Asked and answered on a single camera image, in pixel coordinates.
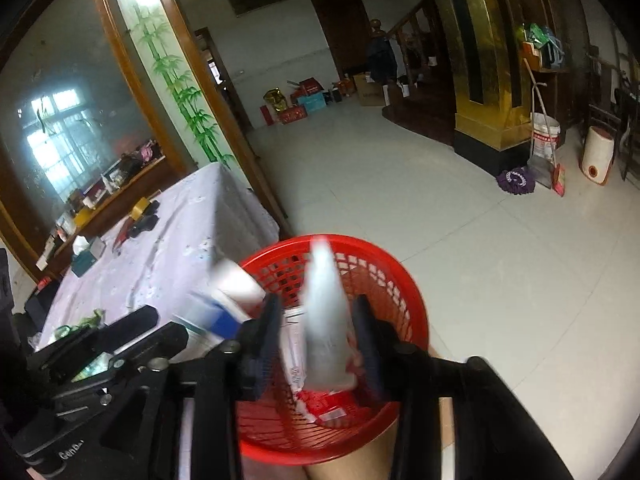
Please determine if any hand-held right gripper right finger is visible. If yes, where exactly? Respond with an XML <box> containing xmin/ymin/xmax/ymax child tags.
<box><xmin>351</xmin><ymin>294</ymin><xmax>572</xmax><ymax>480</ymax></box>

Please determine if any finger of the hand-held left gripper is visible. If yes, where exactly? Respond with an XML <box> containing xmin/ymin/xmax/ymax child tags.
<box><xmin>49</xmin><ymin>323</ymin><xmax>189</xmax><ymax>422</ymax></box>
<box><xmin>29</xmin><ymin>305</ymin><xmax>161</xmax><ymax>377</ymax></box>

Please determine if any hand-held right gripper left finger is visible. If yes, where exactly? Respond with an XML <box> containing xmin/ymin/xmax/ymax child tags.
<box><xmin>100</xmin><ymin>292</ymin><xmax>283</xmax><ymax>480</ymax></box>

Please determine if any white blue medicine box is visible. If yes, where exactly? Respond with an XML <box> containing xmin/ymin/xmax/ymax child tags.
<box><xmin>172</xmin><ymin>292</ymin><xmax>253</xmax><ymax>361</ymax></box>

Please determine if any red plastic basket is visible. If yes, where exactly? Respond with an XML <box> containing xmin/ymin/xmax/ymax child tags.
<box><xmin>235</xmin><ymin>234</ymin><xmax>431</xmax><ymax>466</ymax></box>

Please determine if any red white packet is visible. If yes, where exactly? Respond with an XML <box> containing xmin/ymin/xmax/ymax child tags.
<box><xmin>292</xmin><ymin>385</ymin><xmax>363</xmax><ymax>428</ymax></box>

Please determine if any green crumpled bag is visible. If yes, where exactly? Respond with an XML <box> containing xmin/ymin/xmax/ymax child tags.
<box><xmin>54</xmin><ymin>309</ymin><xmax>107</xmax><ymax>343</ymax></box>

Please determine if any teal tissue box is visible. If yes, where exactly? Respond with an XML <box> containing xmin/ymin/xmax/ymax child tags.
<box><xmin>70</xmin><ymin>235</ymin><xmax>107</xmax><ymax>278</ymax></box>

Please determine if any red flat pouch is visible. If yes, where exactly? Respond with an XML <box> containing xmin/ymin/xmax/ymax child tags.
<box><xmin>112</xmin><ymin>220</ymin><xmax>133</xmax><ymax>252</ymax></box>

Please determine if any black remote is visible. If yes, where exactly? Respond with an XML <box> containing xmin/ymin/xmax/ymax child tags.
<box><xmin>127</xmin><ymin>215</ymin><xmax>161</xmax><ymax>238</ymax></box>

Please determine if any wooden counter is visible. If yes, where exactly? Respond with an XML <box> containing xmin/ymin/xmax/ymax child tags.
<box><xmin>35</xmin><ymin>152</ymin><xmax>168</xmax><ymax>281</ymax></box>

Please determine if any purple mop head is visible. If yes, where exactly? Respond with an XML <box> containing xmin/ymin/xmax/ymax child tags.
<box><xmin>496</xmin><ymin>166</ymin><xmax>536</xmax><ymax>196</ymax></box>

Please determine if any red gift box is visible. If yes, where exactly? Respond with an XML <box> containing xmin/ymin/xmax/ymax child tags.
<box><xmin>277</xmin><ymin>105</ymin><xmax>308</xmax><ymax>126</ymax></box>

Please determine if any broom with dustpan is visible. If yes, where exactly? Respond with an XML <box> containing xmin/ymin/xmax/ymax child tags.
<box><xmin>522</xmin><ymin>57</ymin><xmax>568</xmax><ymax>197</ymax></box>

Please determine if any wood-framed glass panel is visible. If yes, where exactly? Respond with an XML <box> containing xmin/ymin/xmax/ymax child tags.
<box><xmin>0</xmin><ymin>0</ymin><xmax>201</xmax><ymax>271</ymax></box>

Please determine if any cardboard box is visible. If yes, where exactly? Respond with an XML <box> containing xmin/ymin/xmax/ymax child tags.
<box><xmin>352</xmin><ymin>72</ymin><xmax>388</xmax><ymax>107</ymax></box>

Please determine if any wooden staircase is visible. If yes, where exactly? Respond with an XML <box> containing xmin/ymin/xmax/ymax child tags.
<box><xmin>370</xmin><ymin>0</ymin><xmax>457</xmax><ymax>136</ymax></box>

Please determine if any white bucket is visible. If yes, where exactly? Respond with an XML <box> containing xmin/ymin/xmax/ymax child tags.
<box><xmin>529</xmin><ymin>112</ymin><xmax>562</xmax><ymax>163</ymax></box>

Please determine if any dark jacket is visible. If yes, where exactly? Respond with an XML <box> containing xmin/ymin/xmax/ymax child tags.
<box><xmin>367</xmin><ymin>35</ymin><xmax>398</xmax><ymax>83</ymax></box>

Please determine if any white cylinder container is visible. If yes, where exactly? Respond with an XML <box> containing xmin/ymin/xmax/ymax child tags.
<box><xmin>580</xmin><ymin>126</ymin><xmax>616</xmax><ymax>186</ymax></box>

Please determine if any gold pillar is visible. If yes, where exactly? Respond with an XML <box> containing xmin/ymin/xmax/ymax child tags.
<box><xmin>425</xmin><ymin>0</ymin><xmax>533</xmax><ymax>151</ymax></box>

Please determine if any brown wooden door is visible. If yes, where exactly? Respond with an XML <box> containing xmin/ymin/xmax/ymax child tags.
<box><xmin>311</xmin><ymin>0</ymin><xmax>373</xmax><ymax>81</ymax></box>

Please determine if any wooden chair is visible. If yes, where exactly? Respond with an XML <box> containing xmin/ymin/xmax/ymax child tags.
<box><xmin>582</xmin><ymin>47</ymin><xmax>640</xmax><ymax>181</ymax></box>

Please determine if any bamboo wall decor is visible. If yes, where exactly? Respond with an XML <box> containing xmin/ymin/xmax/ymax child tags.
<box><xmin>107</xmin><ymin>0</ymin><xmax>238</xmax><ymax>171</ymax></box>

